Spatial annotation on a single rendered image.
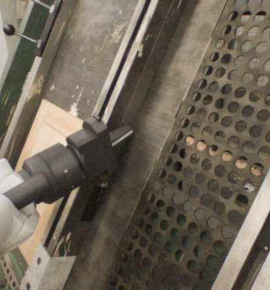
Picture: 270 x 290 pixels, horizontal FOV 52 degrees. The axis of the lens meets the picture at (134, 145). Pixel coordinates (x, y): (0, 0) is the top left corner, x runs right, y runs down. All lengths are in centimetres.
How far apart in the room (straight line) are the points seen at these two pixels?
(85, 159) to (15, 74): 81
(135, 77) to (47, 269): 45
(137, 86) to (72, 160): 22
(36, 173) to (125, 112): 23
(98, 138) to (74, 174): 8
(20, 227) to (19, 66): 92
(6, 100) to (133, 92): 77
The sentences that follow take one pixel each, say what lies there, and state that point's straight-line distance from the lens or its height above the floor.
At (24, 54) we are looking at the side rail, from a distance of 125.
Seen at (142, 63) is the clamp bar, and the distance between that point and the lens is 59.
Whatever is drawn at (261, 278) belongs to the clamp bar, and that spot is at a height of 123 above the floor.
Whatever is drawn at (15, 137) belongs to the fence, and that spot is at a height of 110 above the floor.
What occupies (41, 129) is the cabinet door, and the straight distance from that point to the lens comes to 91.
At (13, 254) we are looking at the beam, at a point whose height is 90.
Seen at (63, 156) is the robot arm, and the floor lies 128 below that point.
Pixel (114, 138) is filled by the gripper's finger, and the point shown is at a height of 128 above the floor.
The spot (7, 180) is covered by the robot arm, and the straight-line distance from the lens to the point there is 47.
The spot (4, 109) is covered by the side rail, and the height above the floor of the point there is 113.
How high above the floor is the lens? 150
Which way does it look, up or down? 26 degrees down
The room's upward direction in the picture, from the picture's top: straight up
